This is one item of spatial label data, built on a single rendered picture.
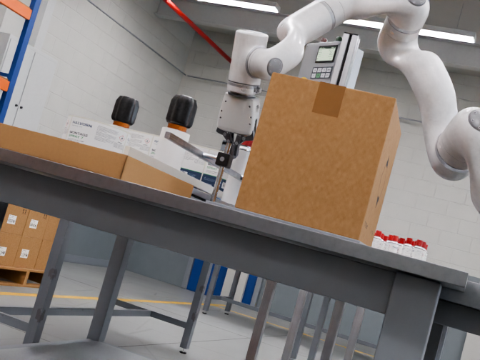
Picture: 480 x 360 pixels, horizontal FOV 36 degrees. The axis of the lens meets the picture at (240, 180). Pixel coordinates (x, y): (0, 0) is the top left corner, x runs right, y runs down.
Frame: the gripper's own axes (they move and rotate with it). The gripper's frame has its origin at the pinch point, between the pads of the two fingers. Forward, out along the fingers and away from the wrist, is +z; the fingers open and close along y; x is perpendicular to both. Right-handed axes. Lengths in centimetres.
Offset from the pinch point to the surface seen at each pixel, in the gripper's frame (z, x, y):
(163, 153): 9.9, -16.4, 27.6
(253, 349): 111, -109, 14
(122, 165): -14, 84, -13
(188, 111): -3.3, -22.9, 24.4
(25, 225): 168, -291, 266
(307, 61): -22, -52, -1
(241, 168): 5.2, -4.7, -1.5
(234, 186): 10.0, -2.8, -1.2
